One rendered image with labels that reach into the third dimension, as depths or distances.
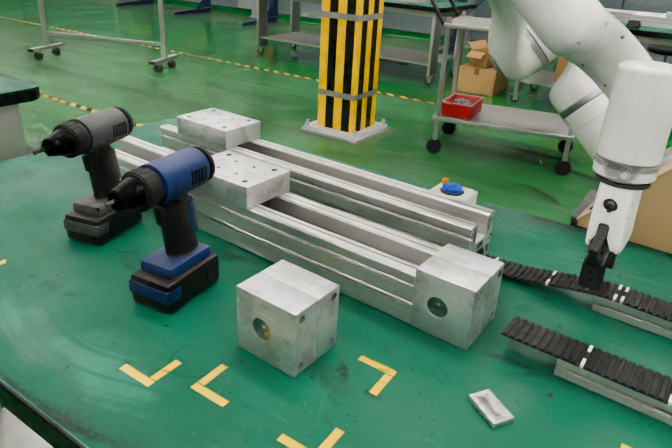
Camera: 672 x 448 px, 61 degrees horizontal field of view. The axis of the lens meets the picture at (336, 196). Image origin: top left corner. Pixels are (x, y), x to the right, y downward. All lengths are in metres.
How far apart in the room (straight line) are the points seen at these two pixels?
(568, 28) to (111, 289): 0.76
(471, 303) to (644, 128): 0.32
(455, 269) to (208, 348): 0.35
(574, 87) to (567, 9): 0.46
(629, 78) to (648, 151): 0.10
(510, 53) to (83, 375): 0.98
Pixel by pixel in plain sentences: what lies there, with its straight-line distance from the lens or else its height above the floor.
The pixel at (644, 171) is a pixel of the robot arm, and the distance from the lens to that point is 0.89.
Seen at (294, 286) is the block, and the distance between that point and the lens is 0.75.
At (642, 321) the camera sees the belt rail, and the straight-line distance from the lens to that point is 0.99.
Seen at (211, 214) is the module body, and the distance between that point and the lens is 1.06.
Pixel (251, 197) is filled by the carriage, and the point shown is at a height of 0.88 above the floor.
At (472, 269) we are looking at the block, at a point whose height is 0.87.
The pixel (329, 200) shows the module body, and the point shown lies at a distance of 1.11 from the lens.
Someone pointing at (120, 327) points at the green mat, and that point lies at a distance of 0.87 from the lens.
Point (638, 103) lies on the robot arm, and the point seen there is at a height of 1.11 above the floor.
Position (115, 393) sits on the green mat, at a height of 0.78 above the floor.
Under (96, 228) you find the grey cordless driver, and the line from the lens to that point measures 1.06.
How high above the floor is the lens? 1.28
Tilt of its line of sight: 24 degrees down
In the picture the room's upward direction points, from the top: 3 degrees clockwise
